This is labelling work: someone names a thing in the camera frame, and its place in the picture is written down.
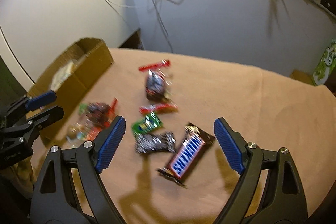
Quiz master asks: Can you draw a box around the green tissue box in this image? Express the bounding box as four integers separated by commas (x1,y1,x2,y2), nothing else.
311,39,335,86

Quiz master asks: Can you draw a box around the brown cardboard box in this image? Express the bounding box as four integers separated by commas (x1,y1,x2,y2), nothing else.
28,38,113,144

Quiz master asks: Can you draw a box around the clear red-ended prune packet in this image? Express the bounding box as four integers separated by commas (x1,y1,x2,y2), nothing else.
138,59,178,115

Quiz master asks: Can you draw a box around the black white candy wrapper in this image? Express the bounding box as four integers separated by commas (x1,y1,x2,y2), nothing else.
135,131,175,155

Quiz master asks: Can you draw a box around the small clear dark snack bag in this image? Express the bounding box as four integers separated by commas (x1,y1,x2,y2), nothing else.
77,98,118,129

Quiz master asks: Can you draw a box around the green candy packet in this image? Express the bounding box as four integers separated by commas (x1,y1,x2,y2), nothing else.
131,112,163,136

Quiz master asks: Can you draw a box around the Snickers bar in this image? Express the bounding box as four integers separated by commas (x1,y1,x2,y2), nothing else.
157,123,215,187

